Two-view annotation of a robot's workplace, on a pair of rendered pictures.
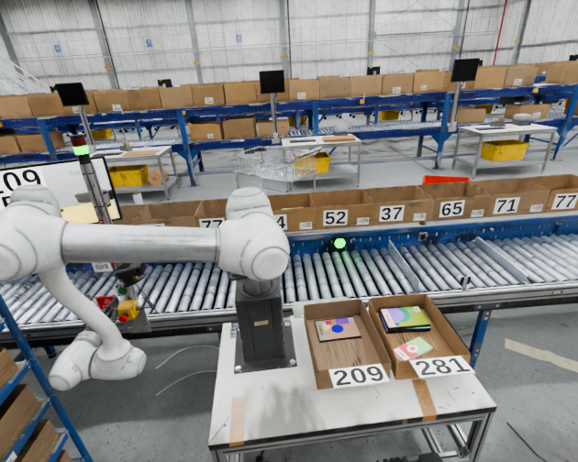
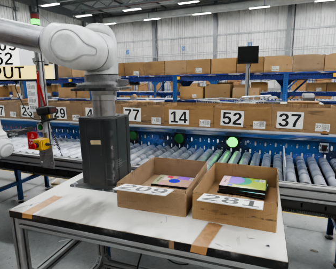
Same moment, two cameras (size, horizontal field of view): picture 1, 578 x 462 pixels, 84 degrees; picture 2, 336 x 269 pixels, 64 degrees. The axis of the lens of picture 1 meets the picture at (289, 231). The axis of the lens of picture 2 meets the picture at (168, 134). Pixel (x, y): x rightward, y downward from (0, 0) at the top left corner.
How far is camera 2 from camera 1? 0.89 m
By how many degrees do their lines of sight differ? 27
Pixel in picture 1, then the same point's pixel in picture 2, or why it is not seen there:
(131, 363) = not seen: outside the picture
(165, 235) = (11, 22)
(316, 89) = (289, 63)
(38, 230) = not seen: outside the picture
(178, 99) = (176, 68)
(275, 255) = (68, 35)
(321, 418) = (100, 220)
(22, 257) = not seen: outside the picture
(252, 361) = (88, 182)
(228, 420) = (37, 203)
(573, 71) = not seen: outside the picture
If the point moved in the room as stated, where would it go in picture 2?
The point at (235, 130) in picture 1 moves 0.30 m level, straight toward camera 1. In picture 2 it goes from (214, 93) to (212, 93)
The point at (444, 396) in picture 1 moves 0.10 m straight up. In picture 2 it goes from (230, 239) to (231, 209)
